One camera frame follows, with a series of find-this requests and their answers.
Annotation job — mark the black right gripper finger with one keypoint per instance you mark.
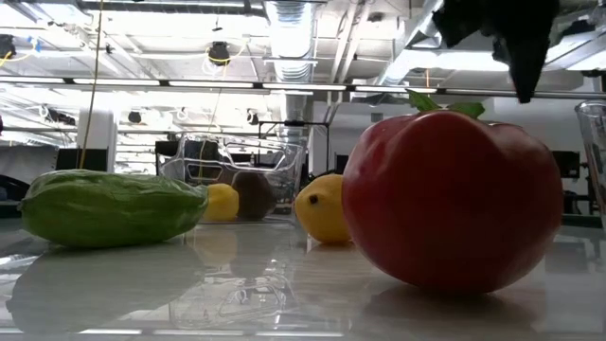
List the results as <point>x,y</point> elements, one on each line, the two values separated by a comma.
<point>525,76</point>

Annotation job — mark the red fruit with green leaves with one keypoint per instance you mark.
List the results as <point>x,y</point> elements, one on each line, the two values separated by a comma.
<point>450,199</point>

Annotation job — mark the yellow lemon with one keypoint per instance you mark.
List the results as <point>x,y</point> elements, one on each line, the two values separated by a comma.
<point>322,213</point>
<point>223,203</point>

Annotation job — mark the brown kiwi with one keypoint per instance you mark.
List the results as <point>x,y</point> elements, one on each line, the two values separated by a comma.
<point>253,195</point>

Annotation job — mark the long green chayote vegetable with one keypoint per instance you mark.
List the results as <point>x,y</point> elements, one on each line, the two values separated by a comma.
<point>109,208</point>

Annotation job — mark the clear plastic basket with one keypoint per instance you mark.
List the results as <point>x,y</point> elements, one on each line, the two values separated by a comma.
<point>592,142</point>
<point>284,156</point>

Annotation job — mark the overhead light bar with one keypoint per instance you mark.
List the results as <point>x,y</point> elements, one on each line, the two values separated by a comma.
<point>303,86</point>

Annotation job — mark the white pillar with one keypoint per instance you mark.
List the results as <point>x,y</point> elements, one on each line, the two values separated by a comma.
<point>97,142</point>

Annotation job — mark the white hanging sheet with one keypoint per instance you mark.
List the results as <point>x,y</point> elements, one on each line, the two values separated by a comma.
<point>28,163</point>

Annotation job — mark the slanted silver ventilation duct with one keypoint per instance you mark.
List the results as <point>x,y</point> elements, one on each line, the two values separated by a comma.
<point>412,42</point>

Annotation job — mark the wide silver ventilation duct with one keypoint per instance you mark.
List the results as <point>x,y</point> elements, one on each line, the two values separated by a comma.
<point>290,42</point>

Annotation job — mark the black stand frame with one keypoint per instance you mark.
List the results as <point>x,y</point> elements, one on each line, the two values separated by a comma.
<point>293,123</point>

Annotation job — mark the black ceiling camera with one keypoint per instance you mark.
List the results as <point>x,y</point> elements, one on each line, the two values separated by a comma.
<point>219,53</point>

